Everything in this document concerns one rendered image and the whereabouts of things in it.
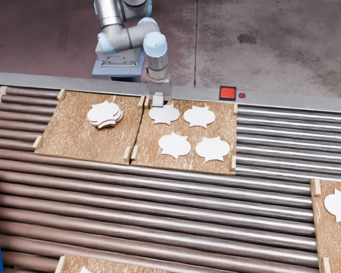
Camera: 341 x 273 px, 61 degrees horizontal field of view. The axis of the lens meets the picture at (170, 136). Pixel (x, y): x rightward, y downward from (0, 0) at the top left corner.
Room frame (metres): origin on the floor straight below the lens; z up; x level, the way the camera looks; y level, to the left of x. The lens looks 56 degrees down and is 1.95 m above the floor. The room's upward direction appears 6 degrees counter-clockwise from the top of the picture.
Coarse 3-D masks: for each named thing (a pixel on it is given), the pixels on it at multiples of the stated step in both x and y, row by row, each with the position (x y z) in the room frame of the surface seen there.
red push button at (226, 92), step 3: (222, 90) 0.91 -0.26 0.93; (225, 90) 0.91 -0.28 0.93; (228, 90) 0.90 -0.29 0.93; (231, 90) 0.90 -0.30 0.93; (222, 93) 0.89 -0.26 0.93; (225, 93) 0.89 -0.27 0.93; (228, 93) 0.89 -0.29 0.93; (231, 93) 0.89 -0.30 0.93; (222, 96) 0.87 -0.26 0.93; (225, 96) 0.87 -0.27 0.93; (228, 96) 0.87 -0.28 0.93; (231, 96) 0.87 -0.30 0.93
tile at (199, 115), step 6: (192, 108) 0.81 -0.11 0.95; (198, 108) 0.80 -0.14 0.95; (204, 108) 0.80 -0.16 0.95; (186, 114) 0.78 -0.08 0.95; (192, 114) 0.78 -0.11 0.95; (198, 114) 0.77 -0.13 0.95; (204, 114) 0.77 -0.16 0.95; (210, 114) 0.76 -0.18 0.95; (186, 120) 0.75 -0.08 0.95; (192, 120) 0.74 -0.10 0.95; (198, 120) 0.74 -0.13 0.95; (204, 120) 0.74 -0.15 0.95; (210, 120) 0.73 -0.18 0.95; (192, 126) 0.72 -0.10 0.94; (198, 126) 0.72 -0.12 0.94; (204, 126) 0.71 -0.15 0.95
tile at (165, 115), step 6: (156, 108) 0.83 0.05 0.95; (162, 108) 0.83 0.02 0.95; (168, 108) 0.82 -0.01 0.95; (174, 108) 0.82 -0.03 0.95; (150, 114) 0.80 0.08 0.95; (156, 114) 0.80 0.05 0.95; (162, 114) 0.79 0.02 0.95; (168, 114) 0.79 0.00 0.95; (174, 114) 0.79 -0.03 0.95; (156, 120) 0.77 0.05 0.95; (162, 120) 0.76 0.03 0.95; (168, 120) 0.76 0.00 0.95; (174, 120) 0.76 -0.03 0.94
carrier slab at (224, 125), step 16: (144, 112) 0.83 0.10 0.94; (224, 112) 0.78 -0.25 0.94; (144, 128) 0.74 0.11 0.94; (160, 128) 0.73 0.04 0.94; (176, 128) 0.72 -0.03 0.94; (192, 128) 0.71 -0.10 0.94; (208, 128) 0.70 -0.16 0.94; (224, 128) 0.69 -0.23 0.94; (144, 144) 0.66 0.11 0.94; (192, 144) 0.63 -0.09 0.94; (144, 160) 0.58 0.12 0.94; (160, 160) 0.57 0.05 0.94; (176, 160) 0.56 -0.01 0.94; (192, 160) 0.56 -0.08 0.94; (224, 160) 0.54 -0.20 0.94
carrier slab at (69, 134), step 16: (80, 96) 0.96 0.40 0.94; (96, 96) 0.95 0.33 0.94; (112, 96) 0.94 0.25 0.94; (64, 112) 0.88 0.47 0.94; (80, 112) 0.87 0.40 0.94; (128, 112) 0.84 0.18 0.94; (48, 128) 0.80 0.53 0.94; (64, 128) 0.79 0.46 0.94; (80, 128) 0.78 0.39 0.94; (96, 128) 0.77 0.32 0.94; (112, 128) 0.76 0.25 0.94; (128, 128) 0.75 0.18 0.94; (48, 144) 0.71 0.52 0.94; (64, 144) 0.70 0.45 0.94; (80, 144) 0.69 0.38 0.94; (96, 144) 0.68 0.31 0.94; (112, 144) 0.68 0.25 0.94; (128, 144) 0.67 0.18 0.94; (96, 160) 0.61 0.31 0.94; (112, 160) 0.60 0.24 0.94; (128, 160) 0.59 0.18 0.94
